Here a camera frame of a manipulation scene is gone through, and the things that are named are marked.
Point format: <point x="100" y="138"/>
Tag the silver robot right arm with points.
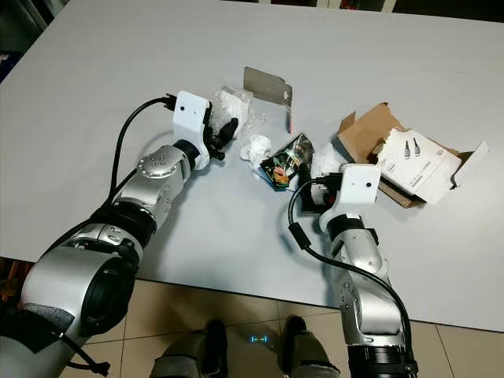
<point x="362" y="260"/>

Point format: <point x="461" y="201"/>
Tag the clear crumpled plastic bag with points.
<point x="232" y="102"/>

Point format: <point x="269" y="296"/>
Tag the wooden slat pallet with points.
<point x="9" y="277"/>

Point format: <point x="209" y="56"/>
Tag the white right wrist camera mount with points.
<point x="362" y="185"/>

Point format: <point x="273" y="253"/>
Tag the blue storage crate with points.
<point x="8" y="67"/>

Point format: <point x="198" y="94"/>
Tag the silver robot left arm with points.
<point x="161" y="169"/>

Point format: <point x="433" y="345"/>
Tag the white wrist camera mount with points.
<point x="190" y="110"/>
<point x="362" y="185"/>

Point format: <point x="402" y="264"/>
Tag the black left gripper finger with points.
<point x="229" y="131"/>

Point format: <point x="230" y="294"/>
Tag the white crumpled tissue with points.
<point x="256" y="147"/>

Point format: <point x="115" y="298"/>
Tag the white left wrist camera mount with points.
<point x="190" y="110"/>

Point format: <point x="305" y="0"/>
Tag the grey robot left leg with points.
<point x="189" y="354"/>

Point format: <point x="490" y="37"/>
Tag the brown open cardboard box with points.
<point x="362" y="130"/>

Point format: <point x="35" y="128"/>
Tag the white crumpled plastic wrap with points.
<point x="324" y="161"/>

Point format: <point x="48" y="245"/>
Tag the green foil snack packet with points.
<point x="283" y="167"/>

